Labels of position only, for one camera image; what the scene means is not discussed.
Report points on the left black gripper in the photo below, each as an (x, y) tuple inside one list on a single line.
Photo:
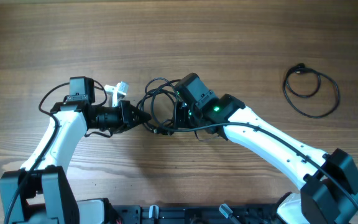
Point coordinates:
[(125, 110)]

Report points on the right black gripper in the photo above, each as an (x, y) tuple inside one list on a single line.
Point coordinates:
[(181, 120)]

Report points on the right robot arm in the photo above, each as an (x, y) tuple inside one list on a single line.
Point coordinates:
[(327, 183)]

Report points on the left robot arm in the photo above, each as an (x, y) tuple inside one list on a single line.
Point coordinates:
[(39, 191)]

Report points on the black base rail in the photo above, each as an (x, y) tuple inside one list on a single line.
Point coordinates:
[(135, 214)]

